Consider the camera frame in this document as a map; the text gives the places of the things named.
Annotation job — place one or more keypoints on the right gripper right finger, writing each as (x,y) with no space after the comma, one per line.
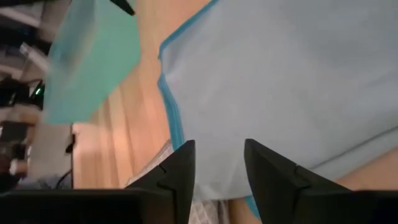
(273,186)

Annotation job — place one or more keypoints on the teal translucent plastic bin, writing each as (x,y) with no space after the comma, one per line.
(93,68)

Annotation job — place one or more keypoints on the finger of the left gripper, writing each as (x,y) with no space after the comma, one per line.
(124,6)

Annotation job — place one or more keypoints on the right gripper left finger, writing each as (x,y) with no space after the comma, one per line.
(182,174)

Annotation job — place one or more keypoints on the light blue microfiber towel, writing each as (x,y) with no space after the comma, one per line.
(280,77)

